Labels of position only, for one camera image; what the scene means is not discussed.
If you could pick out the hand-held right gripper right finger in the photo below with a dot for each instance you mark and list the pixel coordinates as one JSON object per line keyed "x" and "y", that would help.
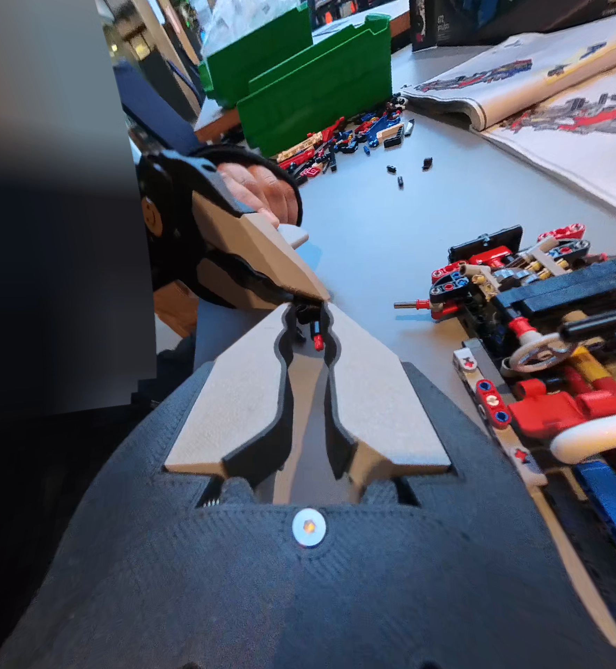
{"x": 386, "y": 413}

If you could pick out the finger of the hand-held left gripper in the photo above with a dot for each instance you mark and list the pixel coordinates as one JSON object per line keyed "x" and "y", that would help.
{"x": 229, "y": 287}
{"x": 266, "y": 251}

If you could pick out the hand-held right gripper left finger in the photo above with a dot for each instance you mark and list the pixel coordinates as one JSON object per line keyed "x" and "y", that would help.
{"x": 234, "y": 407}

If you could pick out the black toy assembly red pin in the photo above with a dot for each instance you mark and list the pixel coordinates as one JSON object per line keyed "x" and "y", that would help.
{"x": 318, "y": 341}

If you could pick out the light grey desk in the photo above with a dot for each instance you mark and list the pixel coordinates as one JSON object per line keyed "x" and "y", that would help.
{"x": 381, "y": 235}

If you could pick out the person's left hand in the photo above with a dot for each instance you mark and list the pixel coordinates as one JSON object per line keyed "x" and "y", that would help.
{"x": 266, "y": 193}

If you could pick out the wooden trestle leg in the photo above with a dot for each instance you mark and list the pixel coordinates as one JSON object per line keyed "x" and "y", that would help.
{"x": 174, "y": 308}

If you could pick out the pile of loose toy pieces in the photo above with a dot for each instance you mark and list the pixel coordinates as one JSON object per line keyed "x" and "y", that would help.
{"x": 349, "y": 136}

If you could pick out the green plastic storage bin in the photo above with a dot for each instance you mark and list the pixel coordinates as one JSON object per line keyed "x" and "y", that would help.
{"x": 255, "y": 57}
{"x": 313, "y": 94}

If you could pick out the toy brick vehicle model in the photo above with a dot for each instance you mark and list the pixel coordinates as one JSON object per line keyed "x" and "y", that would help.
{"x": 548, "y": 324}

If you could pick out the person's black clothing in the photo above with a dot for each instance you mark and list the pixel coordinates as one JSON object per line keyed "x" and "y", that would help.
{"x": 26, "y": 522}

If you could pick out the toy instruction booklet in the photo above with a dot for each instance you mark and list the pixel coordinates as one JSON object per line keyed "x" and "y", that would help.
{"x": 590, "y": 167}

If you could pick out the toy car set box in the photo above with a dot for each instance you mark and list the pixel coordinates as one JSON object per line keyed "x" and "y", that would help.
{"x": 496, "y": 21}

